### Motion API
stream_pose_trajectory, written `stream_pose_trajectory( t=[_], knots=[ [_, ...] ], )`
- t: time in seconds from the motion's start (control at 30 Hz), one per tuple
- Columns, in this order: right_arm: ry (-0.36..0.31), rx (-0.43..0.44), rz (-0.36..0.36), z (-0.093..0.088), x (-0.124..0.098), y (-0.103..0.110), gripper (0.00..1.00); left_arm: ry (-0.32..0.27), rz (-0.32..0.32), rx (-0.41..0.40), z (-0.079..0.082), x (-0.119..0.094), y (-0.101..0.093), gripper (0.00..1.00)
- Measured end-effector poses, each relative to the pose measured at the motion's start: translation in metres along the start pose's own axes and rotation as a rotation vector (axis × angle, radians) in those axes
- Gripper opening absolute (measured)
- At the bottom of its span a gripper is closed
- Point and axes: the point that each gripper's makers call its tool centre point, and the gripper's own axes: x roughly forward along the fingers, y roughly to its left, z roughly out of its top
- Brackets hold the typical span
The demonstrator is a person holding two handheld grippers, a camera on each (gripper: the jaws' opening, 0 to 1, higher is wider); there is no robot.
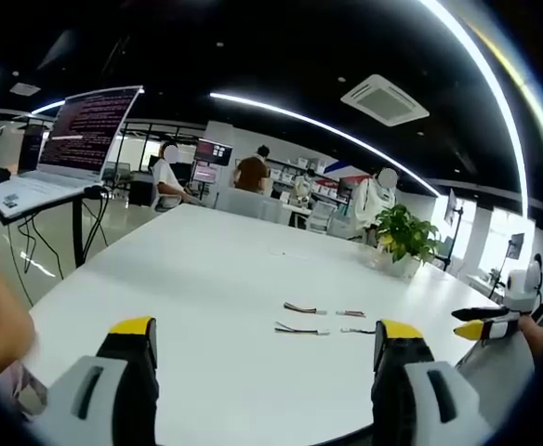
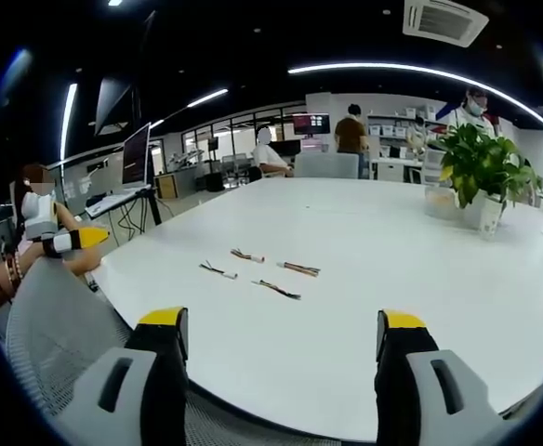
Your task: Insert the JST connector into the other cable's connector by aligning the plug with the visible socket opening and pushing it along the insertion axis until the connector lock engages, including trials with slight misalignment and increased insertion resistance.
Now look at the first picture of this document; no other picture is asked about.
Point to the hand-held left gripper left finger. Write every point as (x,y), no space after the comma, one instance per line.
(113,385)

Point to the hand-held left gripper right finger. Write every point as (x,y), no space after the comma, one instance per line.
(406,385)

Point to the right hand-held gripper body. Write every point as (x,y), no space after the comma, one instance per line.
(525,285)

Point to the person's right hand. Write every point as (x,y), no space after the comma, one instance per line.
(534,334)

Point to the tripod with screen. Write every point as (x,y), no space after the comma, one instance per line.
(453,218)

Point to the green potted plant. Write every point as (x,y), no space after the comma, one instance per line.
(406,232)

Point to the clear glass container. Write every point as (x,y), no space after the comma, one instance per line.
(374,258)

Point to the curved ceiling light strip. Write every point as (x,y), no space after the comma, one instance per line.
(499,93)

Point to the shelf with white boxes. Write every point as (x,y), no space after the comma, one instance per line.
(308,174)

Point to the white office chair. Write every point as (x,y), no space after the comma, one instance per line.
(243,202)

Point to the pink monitor screen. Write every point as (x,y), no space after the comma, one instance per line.
(205,175)

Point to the ceiling air conditioner vent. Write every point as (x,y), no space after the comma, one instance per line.
(385,100)

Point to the straight ceiling light strip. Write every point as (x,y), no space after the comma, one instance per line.
(327,127)

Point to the dark monitor screen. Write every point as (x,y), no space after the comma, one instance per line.
(213,152)

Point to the white laptop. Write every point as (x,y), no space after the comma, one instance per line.
(85,130)

